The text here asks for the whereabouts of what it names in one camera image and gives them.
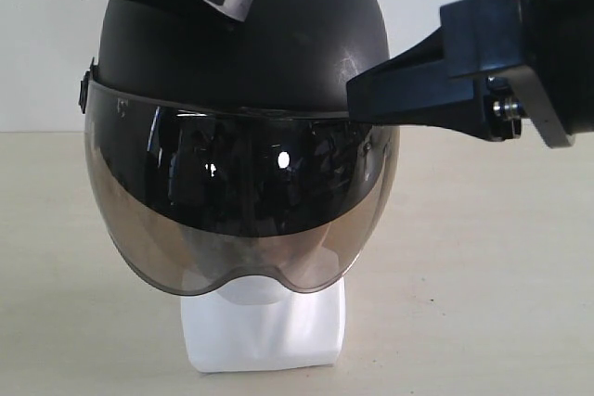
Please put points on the black motorcycle helmet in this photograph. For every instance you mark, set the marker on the black motorcycle helmet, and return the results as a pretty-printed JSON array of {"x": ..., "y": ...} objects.
[{"x": 217, "y": 150}]

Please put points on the white mannequin head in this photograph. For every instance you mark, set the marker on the white mannequin head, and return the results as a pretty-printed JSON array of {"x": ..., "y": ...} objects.
[{"x": 254, "y": 324}]

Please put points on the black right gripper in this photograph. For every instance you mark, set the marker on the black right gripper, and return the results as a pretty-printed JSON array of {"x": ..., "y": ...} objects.
[{"x": 536, "y": 54}]

